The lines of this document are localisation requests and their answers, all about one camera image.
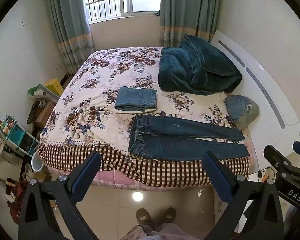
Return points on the white wall switch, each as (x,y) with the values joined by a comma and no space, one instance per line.
(24,23)

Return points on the denim pillow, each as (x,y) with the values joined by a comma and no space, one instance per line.
(240,110)

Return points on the wall socket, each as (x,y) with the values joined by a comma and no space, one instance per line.
(58,67)

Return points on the dark blue jeans pants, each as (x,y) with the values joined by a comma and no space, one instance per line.
(165,145)

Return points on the green plastic bag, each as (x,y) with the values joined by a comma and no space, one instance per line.
(33,90)

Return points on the teal fleece blanket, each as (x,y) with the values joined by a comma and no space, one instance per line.
(190,70)

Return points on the brown cardboard box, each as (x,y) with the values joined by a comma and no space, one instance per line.
(45,113)

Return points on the pile of red clothes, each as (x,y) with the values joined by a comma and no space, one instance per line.
(16,200)

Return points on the white headboard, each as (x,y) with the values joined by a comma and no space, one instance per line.
(265,90)

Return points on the yellow box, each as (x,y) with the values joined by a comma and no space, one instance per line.
(55,86)

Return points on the floral bedspread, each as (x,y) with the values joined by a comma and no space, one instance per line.
(95,105)

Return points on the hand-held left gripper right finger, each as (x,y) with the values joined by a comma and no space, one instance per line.
(217,177)

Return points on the dark patterned cloth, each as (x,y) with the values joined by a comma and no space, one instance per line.
(33,110)

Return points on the folded light blue jeans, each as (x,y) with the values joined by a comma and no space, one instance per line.
(135,97)

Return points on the grey long box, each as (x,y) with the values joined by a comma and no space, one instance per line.
(47,94)

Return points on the person's legs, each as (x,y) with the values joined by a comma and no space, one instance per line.
(160,233)

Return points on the small dark windowsill item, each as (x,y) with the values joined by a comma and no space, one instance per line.
(157,12)

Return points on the white bucket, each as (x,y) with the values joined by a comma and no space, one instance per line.
(37,163)

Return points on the grey-green striped curtain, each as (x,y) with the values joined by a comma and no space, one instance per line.
(187,10)
(67,25)

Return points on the teal toy shelf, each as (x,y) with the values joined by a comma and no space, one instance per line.
(16,135)

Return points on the person's brown slipper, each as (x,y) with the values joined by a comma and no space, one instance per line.
(143,217)
(168,216)

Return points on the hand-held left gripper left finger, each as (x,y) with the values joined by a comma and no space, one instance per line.
(86,177)

